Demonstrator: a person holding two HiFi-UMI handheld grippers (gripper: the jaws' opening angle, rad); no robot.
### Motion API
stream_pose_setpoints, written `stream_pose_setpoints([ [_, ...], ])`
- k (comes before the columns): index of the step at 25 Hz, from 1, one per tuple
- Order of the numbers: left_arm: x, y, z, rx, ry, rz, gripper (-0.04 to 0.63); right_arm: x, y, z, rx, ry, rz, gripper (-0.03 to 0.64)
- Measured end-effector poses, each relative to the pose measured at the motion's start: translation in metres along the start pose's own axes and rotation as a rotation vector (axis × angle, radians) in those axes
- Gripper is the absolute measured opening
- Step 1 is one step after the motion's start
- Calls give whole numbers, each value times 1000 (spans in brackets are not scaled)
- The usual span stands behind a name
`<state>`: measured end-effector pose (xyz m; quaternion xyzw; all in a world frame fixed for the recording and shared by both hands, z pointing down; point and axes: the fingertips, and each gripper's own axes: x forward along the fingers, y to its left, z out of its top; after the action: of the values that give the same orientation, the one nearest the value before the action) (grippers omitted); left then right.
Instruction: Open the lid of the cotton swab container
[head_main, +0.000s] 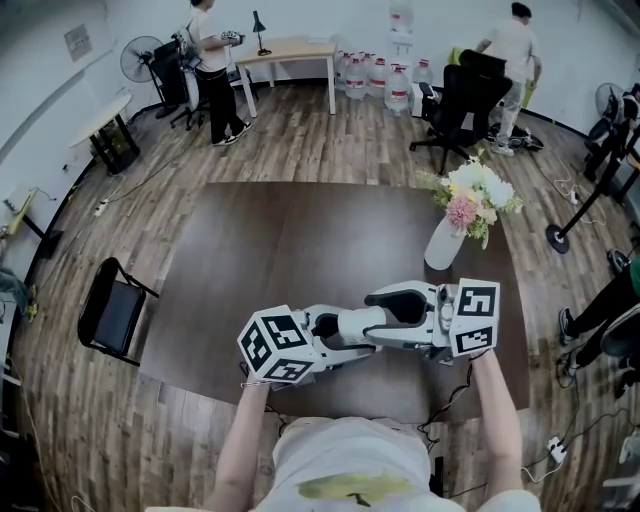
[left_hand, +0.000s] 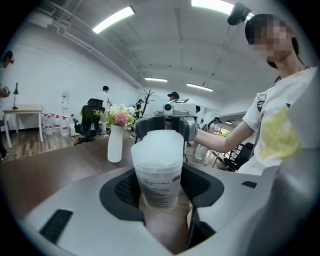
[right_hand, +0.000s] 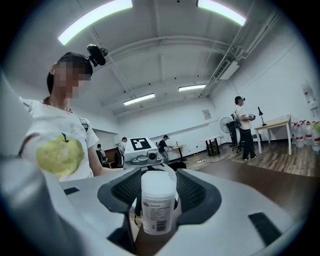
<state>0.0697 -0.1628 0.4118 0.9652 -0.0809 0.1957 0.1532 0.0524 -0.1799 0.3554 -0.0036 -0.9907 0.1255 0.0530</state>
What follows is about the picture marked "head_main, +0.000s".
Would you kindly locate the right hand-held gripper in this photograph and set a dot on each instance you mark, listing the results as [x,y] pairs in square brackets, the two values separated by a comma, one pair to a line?
[475,320]

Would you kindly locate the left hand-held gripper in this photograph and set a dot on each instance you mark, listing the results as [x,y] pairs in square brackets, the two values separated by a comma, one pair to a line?
[277,345]

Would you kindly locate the person's right forearm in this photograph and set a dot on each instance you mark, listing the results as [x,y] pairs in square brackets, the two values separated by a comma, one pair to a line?
[495,425]

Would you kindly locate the person's left forearm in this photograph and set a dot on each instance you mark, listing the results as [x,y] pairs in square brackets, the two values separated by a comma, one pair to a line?
[240,440]

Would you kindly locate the white vase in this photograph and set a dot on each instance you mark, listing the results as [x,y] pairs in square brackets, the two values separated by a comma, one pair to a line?
[442,247]

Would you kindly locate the person's white shirt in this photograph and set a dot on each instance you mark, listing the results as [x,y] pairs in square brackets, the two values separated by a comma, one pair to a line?
[350,460]

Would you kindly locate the flower bouquet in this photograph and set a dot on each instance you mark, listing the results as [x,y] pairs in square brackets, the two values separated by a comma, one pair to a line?
[480,187]

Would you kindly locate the black coat stand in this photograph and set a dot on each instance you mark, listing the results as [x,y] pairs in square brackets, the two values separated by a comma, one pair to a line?
[557,239]

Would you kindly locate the white power strip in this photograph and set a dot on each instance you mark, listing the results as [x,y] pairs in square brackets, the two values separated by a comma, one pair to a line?
[573,194]
[102,207]
[557,449]

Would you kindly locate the black office chair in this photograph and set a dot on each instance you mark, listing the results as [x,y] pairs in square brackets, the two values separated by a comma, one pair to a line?
[170,75]
[465,100]

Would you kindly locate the black folding chair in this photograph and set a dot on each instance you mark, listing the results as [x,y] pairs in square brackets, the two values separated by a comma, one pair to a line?
[112,315]

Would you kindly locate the group of water jugs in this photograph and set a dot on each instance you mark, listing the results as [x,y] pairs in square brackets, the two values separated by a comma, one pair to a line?
[380,80]

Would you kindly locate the yellow-green table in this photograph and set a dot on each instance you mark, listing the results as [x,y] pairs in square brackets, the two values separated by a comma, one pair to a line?
[527,92]

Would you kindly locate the white water dispenser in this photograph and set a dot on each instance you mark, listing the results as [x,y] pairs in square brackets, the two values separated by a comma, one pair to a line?
[400,45]

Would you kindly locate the light wooden desk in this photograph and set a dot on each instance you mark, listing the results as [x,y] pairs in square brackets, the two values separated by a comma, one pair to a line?
[290,50]

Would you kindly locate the black desk lamp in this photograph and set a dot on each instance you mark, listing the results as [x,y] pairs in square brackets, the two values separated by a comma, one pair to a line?
[264,51]

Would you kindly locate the black standing fan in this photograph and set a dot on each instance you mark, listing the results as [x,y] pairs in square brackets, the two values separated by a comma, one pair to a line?
[606,95]
[140,57]

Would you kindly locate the round white table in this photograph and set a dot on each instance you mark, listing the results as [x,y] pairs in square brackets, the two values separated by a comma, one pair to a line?
[100,117]

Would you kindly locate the light wooden side table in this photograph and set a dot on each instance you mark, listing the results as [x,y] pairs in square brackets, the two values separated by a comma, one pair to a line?
[20,212]

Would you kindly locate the white-frame office chair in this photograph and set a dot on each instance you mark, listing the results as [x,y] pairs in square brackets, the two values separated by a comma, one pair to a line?
[192,87]

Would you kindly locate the grey wall notice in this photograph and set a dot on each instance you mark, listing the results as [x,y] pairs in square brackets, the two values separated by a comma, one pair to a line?
[78,42]

